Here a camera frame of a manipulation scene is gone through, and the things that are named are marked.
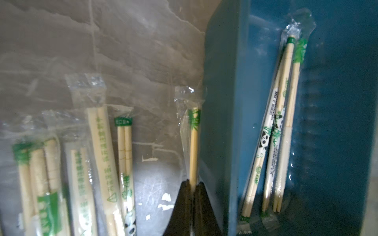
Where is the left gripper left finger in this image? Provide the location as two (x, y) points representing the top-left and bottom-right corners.
(163, 180), (192, 236)

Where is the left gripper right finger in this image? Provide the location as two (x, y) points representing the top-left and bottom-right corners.
(194, 182), (222, 236)

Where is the chopsticks panda print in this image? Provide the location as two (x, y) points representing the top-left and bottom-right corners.
(237, 8), (316, 236)

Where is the chopsticks green label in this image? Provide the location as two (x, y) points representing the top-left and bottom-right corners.
(65, 142), (98, 236)

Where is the chopsticks bamboo leaf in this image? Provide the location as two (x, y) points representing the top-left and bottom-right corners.
(174, 86), (204, 193)

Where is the teal plastic storage box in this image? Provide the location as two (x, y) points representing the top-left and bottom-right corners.
(199, 1), (378, 236)

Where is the chopsticks green text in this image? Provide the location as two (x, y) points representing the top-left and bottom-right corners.
(8, 115), (71, 236)

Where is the chopsticks green band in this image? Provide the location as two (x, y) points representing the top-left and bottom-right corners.
(65, 73), (125, 236)

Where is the chopsticks box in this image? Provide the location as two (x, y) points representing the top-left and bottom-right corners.
(108, 104), (137, 236)

